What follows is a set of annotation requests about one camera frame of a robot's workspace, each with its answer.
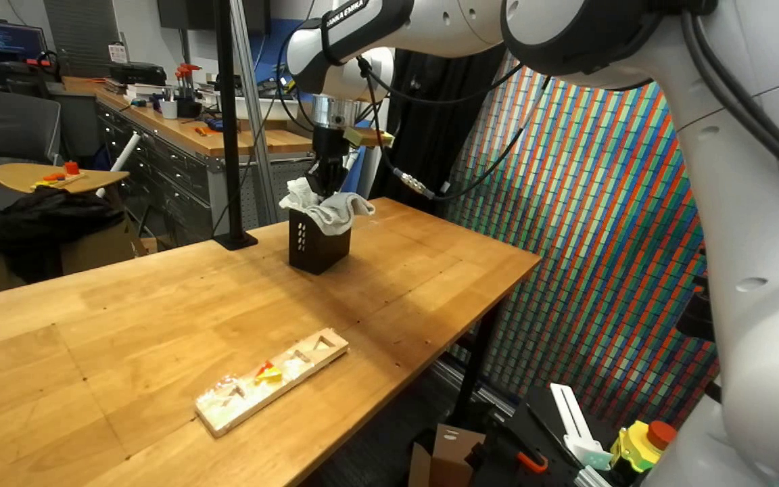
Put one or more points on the white cloth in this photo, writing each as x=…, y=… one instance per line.
x=344, y=211

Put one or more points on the black device with red top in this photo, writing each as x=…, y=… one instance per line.
x=187, y=91

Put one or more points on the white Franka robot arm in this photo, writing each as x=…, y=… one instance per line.
x=750, y=272

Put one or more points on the yellow red emergency stop button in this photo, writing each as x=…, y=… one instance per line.
x=636, y=447

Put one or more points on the black equipment case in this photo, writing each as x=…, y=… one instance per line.
x=137, y=73

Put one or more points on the black office chair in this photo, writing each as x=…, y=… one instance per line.
x=13, y=126

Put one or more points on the brown cardboard box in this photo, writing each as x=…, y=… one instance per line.
x=102, y=246
x=454, y=449

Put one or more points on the colourful striped backdrop panel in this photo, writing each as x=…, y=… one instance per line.
x=587, y=272

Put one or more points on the grey slanted metal bar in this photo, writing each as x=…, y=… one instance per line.
x=255, y=108

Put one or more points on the small round wooden table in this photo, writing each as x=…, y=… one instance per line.
x=26, y=176

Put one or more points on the white metal bracket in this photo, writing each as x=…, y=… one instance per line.
x=574, y=424

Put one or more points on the pale wooden puzzle board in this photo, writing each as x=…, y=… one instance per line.
x=228, y=414

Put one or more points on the black pole stand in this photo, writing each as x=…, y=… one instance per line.
x=228, y=135

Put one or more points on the yellow red puzzle piece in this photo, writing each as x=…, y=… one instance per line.
x=268, y=373

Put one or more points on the wooden workbench with grey front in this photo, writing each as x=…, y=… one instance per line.
x=183, y=171

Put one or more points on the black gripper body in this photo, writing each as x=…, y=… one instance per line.
x=334, y=158

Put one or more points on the small red orange toy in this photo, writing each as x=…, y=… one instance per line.
x=67, y=171

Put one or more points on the black perforated box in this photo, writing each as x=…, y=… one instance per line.
x=317, y=252

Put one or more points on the black bag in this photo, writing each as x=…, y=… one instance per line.
x=40, y=225

